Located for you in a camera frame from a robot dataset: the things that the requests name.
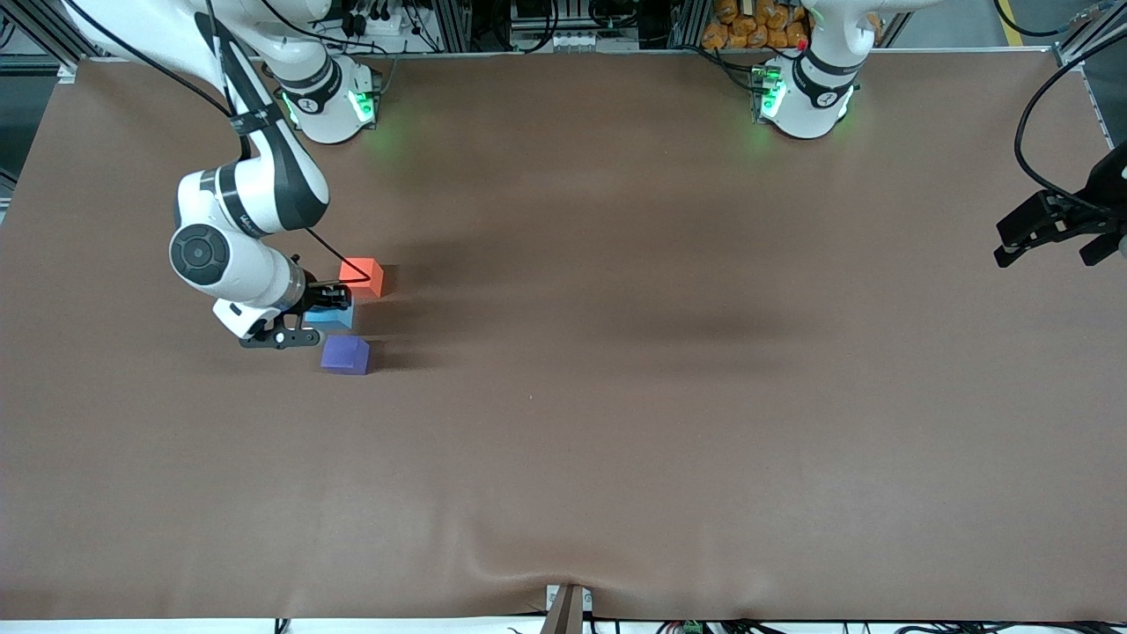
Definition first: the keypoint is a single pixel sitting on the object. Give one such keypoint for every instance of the purple foam block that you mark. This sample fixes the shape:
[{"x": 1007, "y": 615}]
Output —
[{"x": 343, "y": 355}]

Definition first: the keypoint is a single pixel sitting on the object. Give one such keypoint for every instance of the blue foam block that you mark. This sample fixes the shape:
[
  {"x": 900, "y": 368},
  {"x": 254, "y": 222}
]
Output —
[{"x": 339, "y": 320}]

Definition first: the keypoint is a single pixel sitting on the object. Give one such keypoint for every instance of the orange foam block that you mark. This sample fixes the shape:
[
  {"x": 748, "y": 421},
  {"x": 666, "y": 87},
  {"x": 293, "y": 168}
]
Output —
[{"x": 365, "y": 271}]

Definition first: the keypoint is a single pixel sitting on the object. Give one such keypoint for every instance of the white terminal block row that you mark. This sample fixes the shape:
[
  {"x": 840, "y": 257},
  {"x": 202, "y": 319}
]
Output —
[{"x": 563, "y": 41}]

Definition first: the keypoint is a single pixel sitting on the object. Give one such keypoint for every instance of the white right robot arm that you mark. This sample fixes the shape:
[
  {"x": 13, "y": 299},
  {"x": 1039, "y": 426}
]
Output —
[{"x": 198, "y": 255}]

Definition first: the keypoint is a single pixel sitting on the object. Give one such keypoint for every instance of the aluminium frame post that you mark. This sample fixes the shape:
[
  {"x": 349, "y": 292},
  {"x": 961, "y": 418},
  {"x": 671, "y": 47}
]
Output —
[
  {"x": 687, "y": 22},
  {"x": 453, "y": 26}
]

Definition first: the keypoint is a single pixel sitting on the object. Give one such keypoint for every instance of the orange bagged items pile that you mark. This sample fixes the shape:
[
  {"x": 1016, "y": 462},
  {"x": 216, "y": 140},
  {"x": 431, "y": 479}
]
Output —
[{"x": 757, "y": 26}]

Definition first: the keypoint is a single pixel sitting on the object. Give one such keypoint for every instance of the aluminium frame profile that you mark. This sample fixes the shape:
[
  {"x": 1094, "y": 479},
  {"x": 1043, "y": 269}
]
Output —
[
  {"x": 1092, "y": 31},
  {"x": 40, "y": 26}
]

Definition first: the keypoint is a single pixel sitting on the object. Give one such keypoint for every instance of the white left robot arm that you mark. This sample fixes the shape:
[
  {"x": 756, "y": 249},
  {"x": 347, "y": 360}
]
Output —
[{"x": 810, "y": 106}]

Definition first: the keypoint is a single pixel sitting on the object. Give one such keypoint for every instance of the brown table cover mat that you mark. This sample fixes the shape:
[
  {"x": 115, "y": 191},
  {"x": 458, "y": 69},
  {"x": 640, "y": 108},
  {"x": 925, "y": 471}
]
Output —
[{"x": 616, "y": 440}]

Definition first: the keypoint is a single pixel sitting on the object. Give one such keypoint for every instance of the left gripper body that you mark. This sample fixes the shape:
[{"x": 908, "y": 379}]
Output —
[{"x": 1108, "y": 186}]

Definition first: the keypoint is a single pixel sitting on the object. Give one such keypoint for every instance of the white power strip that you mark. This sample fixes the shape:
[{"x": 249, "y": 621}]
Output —
[{"x": 405, "y": 26}]

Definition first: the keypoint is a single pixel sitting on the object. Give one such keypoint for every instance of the grey mounting bracket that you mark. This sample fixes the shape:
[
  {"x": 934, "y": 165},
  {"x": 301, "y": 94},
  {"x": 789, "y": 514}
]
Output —
[{"x": 568, "y": 612}]

